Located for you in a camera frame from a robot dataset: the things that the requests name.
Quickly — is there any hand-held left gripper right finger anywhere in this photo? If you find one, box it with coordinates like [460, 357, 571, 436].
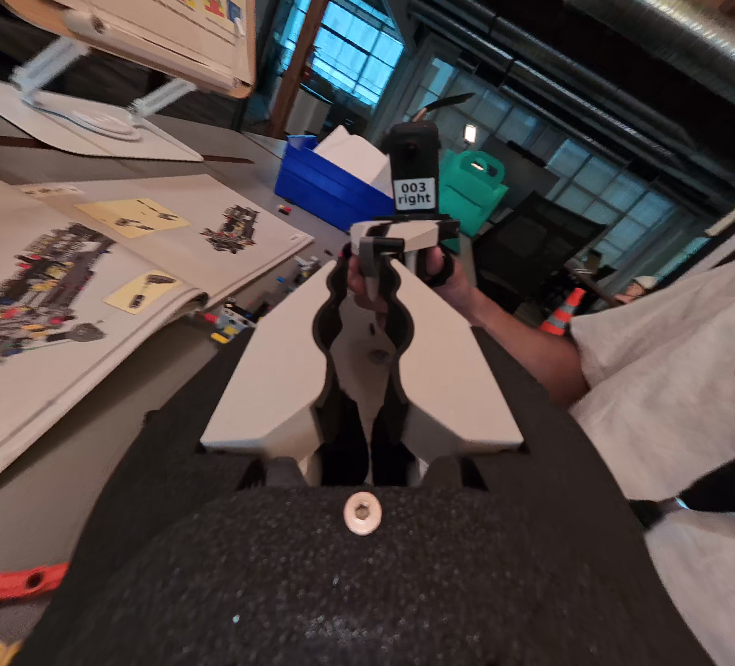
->
[372, 260, 526, 487]

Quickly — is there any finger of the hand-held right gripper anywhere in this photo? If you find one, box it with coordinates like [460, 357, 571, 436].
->
[403, 218, 461, 249]
[350, 220, 406, 256]

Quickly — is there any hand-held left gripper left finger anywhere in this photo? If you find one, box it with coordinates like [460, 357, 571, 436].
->
[200, 260, 369, 487]

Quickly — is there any grey lego piece with connector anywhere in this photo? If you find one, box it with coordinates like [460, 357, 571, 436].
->
[357, 237, 405, 304]

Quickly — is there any grey lego car chassis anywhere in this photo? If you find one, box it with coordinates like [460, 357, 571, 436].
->
[208, 254, 322, 345]

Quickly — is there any lego instruction booklet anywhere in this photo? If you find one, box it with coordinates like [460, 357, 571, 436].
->
[0, 173, 315, 472]

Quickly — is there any person's right hand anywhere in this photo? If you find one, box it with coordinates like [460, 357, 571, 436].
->
[347, 246, 483, 329]

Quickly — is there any white paper stack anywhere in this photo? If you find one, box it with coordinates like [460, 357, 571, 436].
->
[313, 125, 391, 193]

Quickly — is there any blue plastic bin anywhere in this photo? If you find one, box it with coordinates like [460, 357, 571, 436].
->
[274, 135, 397, 219]

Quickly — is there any black office chair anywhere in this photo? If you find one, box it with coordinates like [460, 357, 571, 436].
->
[474, 192, 608, 311]

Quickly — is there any orange traffic cone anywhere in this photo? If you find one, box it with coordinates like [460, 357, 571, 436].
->
[540, 287, 586, 336]

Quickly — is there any person's white shirt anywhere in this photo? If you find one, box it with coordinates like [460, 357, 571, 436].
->
[565, 261, 735, 666]

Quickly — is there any instruction sheet on white stand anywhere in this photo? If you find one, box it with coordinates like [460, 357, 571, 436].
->
[0, 0, 256, 100]

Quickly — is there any white folding stand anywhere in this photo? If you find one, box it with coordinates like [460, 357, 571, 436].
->
[0, 8, 204, 163]

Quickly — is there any black camera cable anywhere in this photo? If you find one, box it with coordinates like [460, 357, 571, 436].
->
[415, 93, 477, 122]

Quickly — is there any brown wooden post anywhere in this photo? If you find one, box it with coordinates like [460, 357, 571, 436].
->
[270, 0, 357, 139]

